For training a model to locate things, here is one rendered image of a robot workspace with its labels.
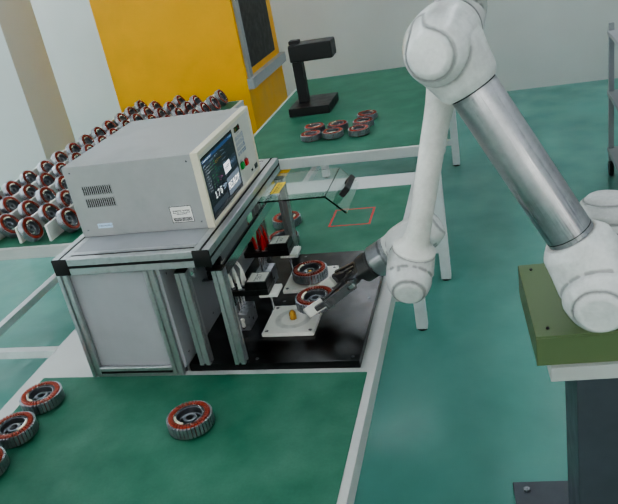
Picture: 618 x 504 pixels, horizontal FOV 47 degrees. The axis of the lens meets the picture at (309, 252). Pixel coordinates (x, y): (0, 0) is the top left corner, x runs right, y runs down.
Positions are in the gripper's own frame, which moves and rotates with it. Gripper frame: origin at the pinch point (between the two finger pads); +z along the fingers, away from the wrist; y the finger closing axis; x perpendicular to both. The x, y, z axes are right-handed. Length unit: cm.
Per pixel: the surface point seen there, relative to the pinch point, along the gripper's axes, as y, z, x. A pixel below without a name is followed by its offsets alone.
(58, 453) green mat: -53, 52, 19
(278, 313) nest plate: 3.1, 14.2, 1.4
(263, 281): -2.8, 7.3, 13.4
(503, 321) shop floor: 120, 0, -97
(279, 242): 22.1, 8.9, 14.3
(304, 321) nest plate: -1.9, 6.5, -3.1
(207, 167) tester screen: -3.8, -3.4, 47.0
